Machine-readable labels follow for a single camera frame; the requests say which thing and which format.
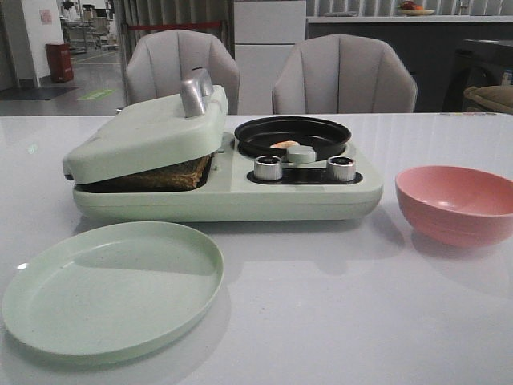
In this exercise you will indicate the orange shrimp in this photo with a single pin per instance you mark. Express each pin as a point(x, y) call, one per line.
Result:
point(285, 144)

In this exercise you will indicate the bread slice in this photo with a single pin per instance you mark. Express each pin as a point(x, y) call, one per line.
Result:
point(178, 177)

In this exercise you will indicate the green breakfast maker lid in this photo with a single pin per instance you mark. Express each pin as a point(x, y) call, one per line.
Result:
point(152, 134)

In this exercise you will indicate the pink bowl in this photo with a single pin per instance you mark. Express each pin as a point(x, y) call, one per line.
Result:
point(464, 207)

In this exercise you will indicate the green breakfast maker base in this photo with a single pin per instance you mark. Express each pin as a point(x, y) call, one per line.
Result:
point(228, 195)

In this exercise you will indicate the left silver control knob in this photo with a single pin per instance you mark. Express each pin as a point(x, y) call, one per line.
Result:
point(267, 168)

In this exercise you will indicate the silver control knob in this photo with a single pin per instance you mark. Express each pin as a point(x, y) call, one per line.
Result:
point(341, 169)
point(267, 168)

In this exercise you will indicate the right silver control knob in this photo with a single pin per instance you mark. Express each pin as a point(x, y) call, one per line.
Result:
point(341, 169)

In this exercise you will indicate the black round frying pan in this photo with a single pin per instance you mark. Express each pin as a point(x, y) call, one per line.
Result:
point(258, 137)

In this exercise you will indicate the right grey chair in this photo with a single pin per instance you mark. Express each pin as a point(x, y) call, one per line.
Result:
point(342, 74)

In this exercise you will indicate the grey chair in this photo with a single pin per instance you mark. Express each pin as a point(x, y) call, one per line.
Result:
point(161, 60)
point(342, 74)

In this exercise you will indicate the white cabinet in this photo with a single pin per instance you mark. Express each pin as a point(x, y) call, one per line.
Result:
point(264, 34)

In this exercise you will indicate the left grey chair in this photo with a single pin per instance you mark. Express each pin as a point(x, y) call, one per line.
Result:
point(161, 60)

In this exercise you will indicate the green round plate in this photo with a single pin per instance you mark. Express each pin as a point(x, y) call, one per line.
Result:
point(114, 293)

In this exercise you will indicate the red barrier tape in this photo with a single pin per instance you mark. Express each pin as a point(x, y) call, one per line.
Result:
point(182, 26)

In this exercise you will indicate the dark counter with white top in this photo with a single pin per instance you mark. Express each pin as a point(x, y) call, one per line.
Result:
point(426, 44)

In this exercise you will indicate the fruit plate on counter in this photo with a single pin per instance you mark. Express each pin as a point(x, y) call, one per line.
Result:
point(411, 8)

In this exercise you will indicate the red bin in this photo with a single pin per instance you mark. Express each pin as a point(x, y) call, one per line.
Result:
point(59, 62)

